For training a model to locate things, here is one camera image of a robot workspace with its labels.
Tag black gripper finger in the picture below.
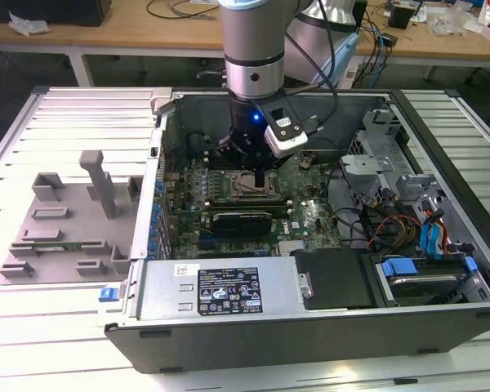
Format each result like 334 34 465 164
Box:
261 149 297 192
216 136 264 192

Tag CPU socket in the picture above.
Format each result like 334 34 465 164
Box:
227 169 275 200

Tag black graphics card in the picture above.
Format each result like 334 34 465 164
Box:
210 210 274 238

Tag green motherboard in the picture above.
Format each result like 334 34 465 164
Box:
158 153 344 261

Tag small silver heatsink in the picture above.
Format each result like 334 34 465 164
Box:
278 239 306 257

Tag grey metal drive cage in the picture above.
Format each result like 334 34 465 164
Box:
338 109 444 213

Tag black plastic shroud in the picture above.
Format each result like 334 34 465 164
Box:
290 248 372 310

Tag silver power supply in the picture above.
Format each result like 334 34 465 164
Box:
136 257 306 322

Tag black tower box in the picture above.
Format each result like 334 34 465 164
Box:
353 0 369 30

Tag wooden desk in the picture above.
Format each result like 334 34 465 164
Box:
0 0 490 89

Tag black open PC case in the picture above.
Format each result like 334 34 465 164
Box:
104 87 490 375

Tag grey parts rack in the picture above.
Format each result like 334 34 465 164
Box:
0 149 146 287

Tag small black box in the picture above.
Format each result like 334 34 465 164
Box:
387 6 413 29

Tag hard disk in blue carrier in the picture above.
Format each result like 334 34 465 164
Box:
375 256 490 307

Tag green RAM stick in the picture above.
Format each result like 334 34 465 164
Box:
32 243 85 252

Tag large black box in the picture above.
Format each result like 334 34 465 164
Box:
0 0 112 28

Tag clear plastic bags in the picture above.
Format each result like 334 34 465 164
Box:
428 6 481 37

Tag crumpled clear plastic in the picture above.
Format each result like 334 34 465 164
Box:
7 11 51 38

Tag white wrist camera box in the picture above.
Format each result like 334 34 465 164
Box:
255 100 310 158

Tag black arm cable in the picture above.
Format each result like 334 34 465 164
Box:
283 0 342 128

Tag red yellow wire bundle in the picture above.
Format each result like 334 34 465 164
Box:
361 203 421 250

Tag blue flat wire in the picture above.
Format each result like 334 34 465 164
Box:
419 207 446 262

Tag orange wire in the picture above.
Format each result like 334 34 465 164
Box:
425 208 451 256

